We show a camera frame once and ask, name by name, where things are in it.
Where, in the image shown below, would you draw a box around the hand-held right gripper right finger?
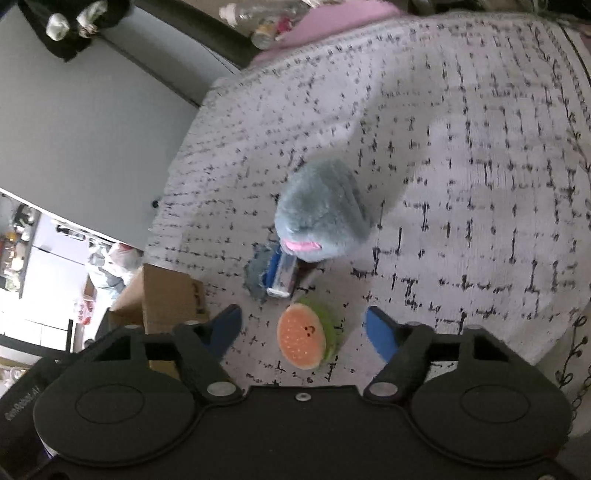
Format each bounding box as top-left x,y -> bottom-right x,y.
363,305 -> 525,408

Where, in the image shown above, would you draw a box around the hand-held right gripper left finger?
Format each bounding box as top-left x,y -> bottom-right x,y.
79,304 -> 244,408

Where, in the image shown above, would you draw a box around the watermelon slice plush toy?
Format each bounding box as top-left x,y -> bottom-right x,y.
276,298 -> 343,371

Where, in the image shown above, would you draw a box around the brown cardboard box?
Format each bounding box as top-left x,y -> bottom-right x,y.
110,263 -> 206,380

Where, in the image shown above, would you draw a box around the blue and white packet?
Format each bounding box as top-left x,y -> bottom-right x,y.
265,244 -> 320,299

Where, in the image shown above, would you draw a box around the white plastic bag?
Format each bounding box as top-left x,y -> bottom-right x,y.
87,240 -> 145,291

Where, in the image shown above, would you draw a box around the grey fluffy plush toy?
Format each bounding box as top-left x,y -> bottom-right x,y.
274,159 -> 373,265

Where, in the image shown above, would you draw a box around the cluttered shelf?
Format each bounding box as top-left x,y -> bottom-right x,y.
0,196 -> 58,298

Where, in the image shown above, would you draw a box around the white blanket with black dashes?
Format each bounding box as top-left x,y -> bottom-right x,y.
145,11 -> 591,385

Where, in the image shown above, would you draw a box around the white sheet with vine print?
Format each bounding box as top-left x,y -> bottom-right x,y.
522,309 -> 591,444

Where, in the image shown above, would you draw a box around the clear plastic bottle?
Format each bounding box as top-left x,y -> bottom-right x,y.
219,2 -> 306,51

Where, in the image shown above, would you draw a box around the black plush toy white paws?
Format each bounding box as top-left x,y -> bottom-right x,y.
20,0 -> 134,64

